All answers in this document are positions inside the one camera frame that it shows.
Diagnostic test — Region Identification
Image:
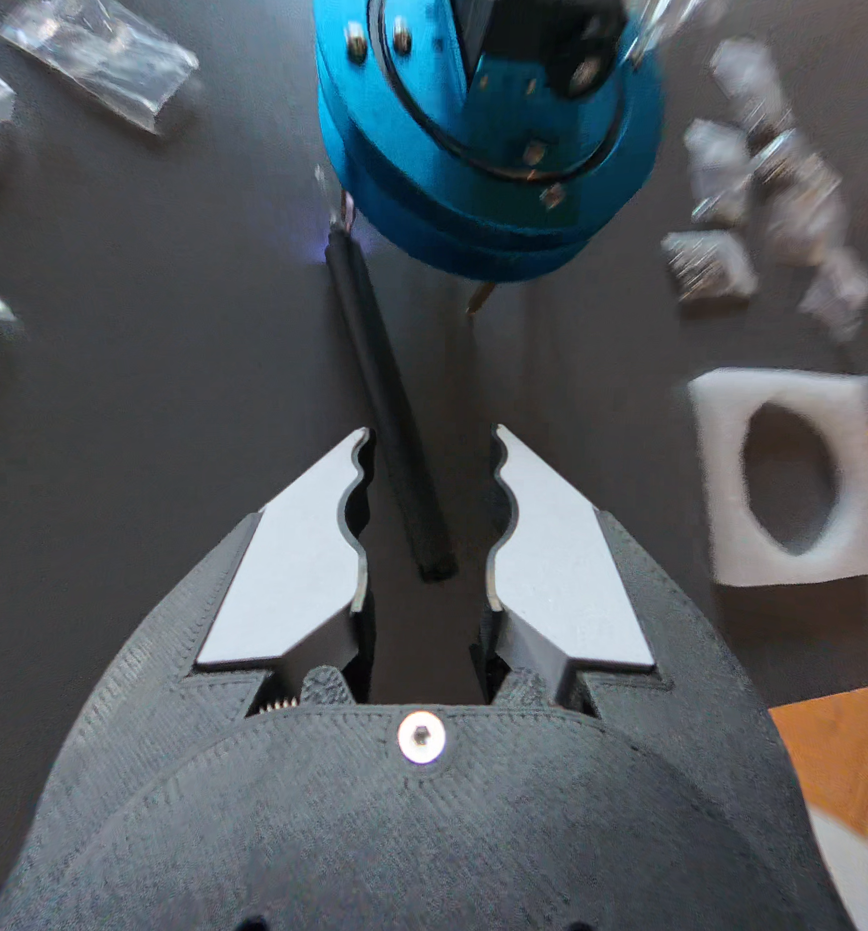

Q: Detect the white foam frame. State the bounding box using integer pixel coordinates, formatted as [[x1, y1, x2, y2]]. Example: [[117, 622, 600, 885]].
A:
[[687, 368, 868, 589]]

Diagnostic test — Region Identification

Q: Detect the black desk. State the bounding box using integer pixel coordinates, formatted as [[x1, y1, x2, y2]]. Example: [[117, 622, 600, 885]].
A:
[[0, 0, 868, 903]]

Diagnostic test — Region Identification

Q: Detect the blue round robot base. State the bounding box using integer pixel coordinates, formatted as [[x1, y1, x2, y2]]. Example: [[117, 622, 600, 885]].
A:
[[313, 0, 667, 318]]

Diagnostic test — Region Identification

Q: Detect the cluster of small screw bags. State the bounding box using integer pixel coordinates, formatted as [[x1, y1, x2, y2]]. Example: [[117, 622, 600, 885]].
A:
[[659, 32, 868, 344]]

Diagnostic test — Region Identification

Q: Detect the black screwdriver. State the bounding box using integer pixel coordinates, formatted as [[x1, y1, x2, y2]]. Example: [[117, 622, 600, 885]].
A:
[[316, 167, 458, 584]]

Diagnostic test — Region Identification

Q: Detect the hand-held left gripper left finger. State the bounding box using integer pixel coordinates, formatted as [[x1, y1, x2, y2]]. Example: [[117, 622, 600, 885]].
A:
[[196, 428, 374, 703]]

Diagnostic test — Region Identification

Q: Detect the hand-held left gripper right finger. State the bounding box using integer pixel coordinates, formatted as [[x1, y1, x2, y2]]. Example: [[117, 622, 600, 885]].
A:
[[470, 424, 656, 706]]

